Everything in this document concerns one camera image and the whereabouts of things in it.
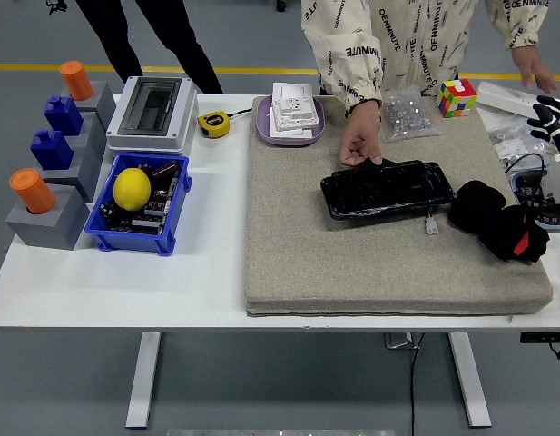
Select person's left hand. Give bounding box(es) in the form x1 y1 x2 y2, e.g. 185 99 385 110
510 45 559 95

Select person's right hand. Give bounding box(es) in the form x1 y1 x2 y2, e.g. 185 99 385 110
339 100 384 167

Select robot right hand white shell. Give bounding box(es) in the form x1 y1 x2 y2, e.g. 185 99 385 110
526 94 560 158

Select black glossy display panel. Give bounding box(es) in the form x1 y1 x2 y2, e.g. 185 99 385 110
319 157 457 223

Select black rag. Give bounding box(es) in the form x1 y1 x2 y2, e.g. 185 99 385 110
447 180 551 264

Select black desk control panel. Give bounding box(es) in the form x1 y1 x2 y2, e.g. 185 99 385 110
519 332 560 345

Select long white power strip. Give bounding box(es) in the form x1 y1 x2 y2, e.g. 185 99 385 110
476 82 560 127

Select clear bag of metal nuts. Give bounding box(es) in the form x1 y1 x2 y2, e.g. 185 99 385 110
379 85 443 144

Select clear plastic parts bags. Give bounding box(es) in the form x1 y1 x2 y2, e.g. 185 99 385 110
486 118 560 172

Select white flat plate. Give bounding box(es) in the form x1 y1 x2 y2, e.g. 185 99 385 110
266 120 315 141

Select pale tray with electronics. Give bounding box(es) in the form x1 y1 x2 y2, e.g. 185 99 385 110
509 168 560 233

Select colourful puzzle cube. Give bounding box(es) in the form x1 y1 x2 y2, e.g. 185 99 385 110
436 78 479 119

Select purple tray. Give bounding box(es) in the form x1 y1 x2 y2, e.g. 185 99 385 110
254 94 327 147

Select person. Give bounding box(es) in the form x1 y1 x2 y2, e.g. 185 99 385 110
300 0 551 110
74 0 225 95

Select grey-brown mat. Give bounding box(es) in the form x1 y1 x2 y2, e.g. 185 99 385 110
243 94 555 318

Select brown capacitor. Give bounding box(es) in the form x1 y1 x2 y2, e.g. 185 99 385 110
151 159 181 183

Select black circuit board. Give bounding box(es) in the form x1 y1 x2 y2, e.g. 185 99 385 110
104 176 181 236

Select yellow lemon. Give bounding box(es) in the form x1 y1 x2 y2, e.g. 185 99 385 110
113 167 152 213

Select blue plastic bin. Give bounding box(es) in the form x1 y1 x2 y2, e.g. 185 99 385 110
84 153 193 256

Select grey block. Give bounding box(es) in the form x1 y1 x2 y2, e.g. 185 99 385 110
61 80 120 136
5 183 91 252
65 111 109 183
36 135 109 204

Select white table leg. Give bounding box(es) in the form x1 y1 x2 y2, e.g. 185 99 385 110
447 332 493 429
124 332 162 431

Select orange cylinder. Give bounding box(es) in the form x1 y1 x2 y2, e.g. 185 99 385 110
8 168 57 215
59 61 95 102

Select blue block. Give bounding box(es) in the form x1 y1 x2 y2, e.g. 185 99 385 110
44 94 84 137
29 129 75 172

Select thin black cable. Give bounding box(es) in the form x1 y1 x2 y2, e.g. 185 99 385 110
504 152 549 183

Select white switch plate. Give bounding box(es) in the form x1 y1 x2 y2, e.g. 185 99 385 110
269 97 322 133

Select white wall socket plate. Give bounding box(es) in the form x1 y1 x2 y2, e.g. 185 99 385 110
271 82 315 113

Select grey metal bracket box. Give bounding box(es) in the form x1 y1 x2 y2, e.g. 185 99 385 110
382 332 422 351

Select grey electrical enclosure box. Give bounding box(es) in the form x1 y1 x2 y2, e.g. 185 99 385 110
105 75 199 155

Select black hanging cable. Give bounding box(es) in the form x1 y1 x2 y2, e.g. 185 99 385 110
408 332 426 436

